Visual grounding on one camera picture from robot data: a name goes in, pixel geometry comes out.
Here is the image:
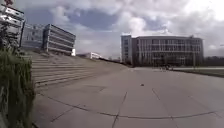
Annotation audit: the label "row of trees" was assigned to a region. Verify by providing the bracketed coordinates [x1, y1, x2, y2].
[203, 55, 224, 67]

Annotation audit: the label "glass and concrete building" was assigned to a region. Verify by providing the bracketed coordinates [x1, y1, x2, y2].
[19, 22, 77, 56]

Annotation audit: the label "green bush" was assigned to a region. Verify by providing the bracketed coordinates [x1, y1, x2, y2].
[0, 31, 36, 128]

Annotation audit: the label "low white building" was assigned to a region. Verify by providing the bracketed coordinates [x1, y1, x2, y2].
[77, 51, 103, 61]

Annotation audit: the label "grass strip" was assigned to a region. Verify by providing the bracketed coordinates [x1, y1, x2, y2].
[173, 68, 224, 79]

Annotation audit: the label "grey concrete slab pavement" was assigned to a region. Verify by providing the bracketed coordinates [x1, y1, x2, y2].
[31, 66, 224, 128]

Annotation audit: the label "wide concrete stairs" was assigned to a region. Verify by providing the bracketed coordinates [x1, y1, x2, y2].
[23, 50, 129, 89]

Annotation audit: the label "large grey building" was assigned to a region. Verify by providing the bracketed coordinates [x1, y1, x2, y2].
[120, 34, 205, 68]

